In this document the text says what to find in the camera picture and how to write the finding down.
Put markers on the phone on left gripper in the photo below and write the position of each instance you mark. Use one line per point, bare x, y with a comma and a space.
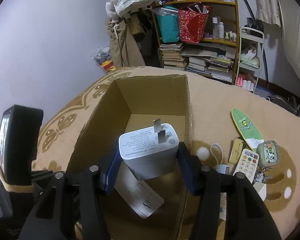
19, 132

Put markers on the brown cardboard box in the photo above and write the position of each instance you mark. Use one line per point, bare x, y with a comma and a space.
126, 104

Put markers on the beige rectangular tag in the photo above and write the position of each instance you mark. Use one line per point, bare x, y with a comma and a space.
238, 145

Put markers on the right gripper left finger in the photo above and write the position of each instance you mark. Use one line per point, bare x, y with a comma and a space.
95, 181

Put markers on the beige patterned rug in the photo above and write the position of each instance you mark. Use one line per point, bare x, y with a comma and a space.
203, 113

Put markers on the light blue device with loop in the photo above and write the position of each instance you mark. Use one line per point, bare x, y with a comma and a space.
220, 167

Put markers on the white remote control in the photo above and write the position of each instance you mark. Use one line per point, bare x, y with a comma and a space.
247, 164

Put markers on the teal bag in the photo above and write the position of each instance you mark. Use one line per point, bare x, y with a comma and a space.
168, 20

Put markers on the green earbud case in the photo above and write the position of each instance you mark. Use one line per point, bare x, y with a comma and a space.
268, 153

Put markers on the white flat box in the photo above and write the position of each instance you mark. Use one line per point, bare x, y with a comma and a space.
143, 200

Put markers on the plastic bag of toys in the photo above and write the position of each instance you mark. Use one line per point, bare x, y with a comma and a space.
103, 58

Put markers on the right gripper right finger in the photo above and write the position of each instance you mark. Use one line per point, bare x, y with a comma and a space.
204, 182

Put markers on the white power adapter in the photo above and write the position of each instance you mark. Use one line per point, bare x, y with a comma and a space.
150, 152

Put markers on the green mini skateboard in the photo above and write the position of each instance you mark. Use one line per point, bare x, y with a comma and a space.
247, 129

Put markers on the wooden bookshelf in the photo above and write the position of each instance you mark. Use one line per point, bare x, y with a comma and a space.
228, 13

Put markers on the tan hanging coat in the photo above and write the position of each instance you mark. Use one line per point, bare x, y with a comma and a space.
124, 49

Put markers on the stack of books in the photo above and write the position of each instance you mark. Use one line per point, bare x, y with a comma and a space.
171, 55

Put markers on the white wire cart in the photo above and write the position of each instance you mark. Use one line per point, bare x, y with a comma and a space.
251, 48

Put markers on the red gift bag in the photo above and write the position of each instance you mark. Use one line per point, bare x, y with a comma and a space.
192, 22

